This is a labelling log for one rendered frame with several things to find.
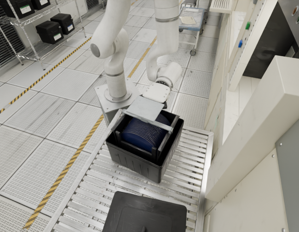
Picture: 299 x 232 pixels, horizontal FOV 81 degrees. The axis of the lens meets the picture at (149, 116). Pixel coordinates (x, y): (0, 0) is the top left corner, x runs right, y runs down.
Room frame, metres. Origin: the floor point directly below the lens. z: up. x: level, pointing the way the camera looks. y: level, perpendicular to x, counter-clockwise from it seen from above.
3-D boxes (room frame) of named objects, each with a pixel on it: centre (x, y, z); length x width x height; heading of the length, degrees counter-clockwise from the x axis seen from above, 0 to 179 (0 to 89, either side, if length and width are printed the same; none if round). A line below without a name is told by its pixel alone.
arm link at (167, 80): (0.64, -0.06, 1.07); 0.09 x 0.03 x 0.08; 63
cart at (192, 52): (3.22, -0.71, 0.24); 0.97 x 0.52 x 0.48; 164
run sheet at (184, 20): (3.06, -0.62, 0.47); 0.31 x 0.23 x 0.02; 3
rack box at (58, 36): (2.95, 1.63, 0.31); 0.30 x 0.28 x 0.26; 157
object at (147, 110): (0.49, 0.01, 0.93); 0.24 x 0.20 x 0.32; 63
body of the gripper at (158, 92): (0.58, -0.04, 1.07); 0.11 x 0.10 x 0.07; 153
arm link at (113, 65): (0.96, 0.20, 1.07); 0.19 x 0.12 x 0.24; 144
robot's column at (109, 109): (0.93, 0.22, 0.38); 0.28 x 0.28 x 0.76; 26
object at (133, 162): (0.48, 0.01, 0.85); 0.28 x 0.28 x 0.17; 63
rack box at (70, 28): (3.29, 1.54, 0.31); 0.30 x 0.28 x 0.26; 165
